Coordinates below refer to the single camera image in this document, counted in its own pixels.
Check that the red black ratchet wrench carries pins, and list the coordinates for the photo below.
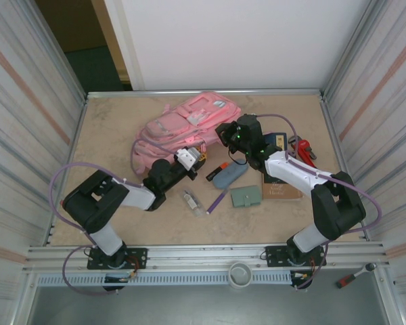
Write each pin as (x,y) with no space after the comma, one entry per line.
(350,279)

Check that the dark blue book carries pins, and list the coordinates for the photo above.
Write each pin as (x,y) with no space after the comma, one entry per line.
(275,140)

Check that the pink backpack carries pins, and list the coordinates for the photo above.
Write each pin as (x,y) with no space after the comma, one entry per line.
(189,118)

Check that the grey-blue glasses case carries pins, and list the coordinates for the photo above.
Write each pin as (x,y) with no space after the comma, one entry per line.
(228,176)

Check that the orange black highlighter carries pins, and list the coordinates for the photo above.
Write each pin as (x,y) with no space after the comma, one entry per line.
(216,172)

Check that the green snap wallet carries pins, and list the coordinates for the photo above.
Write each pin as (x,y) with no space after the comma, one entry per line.
(245,196)

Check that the brown book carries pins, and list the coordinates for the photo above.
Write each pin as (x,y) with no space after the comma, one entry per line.
(282,191)

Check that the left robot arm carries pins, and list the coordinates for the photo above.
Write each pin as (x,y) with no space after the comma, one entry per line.
(88,203)

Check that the red pipe wrench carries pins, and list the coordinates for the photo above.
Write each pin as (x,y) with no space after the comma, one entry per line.
(304,150)

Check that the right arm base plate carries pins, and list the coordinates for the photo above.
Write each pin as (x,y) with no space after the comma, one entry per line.
(274,257)

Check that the aluminium table frame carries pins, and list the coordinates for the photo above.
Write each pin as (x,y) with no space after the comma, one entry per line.
(206,251)

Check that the purple pen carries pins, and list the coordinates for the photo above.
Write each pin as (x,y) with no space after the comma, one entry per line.
(217,201)

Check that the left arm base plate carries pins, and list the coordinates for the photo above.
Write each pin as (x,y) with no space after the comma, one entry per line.
(138,259)

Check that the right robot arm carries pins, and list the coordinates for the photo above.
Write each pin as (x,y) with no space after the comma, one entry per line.
(338,210)

